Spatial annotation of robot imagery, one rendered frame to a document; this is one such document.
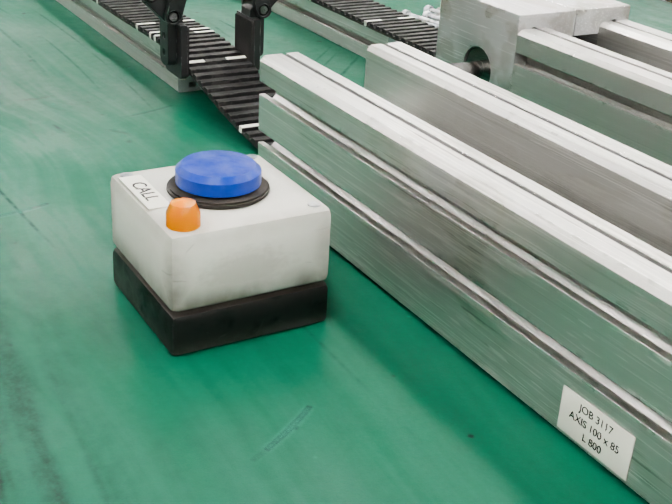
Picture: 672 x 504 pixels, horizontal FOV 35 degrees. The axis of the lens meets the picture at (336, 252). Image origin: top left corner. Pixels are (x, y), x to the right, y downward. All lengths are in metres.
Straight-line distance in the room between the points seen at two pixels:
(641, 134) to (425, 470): 0.30
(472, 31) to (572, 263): 0.37
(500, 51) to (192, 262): 0.35
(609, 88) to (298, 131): 0.20
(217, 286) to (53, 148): 0.28
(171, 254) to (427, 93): 0.21
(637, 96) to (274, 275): 0.27
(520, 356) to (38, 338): 0.22
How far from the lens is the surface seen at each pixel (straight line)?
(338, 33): 0.99
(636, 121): 0.66
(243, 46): 0.83
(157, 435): 0.43
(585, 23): 0.77
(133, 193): 0.50
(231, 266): 0.47
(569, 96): 0.70
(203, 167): 0.49
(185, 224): 0.46
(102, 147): 0.73
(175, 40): 0.80
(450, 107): 0.59
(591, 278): 0.41
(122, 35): 0.96
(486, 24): 0.76
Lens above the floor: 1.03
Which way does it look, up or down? 26 degrees down
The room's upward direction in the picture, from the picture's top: 3 degrees clockwise
